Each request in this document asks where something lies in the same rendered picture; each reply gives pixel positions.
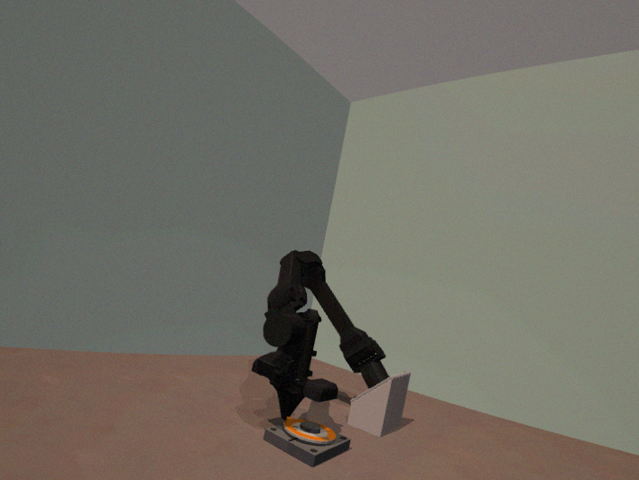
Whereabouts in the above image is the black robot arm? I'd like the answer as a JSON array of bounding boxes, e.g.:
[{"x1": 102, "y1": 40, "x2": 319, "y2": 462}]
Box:
[{"x1": 258, "y1": 250, "x2": 389, "y2": 389}]

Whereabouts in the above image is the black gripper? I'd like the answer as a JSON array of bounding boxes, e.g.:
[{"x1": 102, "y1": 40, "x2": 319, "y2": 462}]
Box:
[{"x1": 269, "y1": 344, "x2": 338, "y2": 420}]

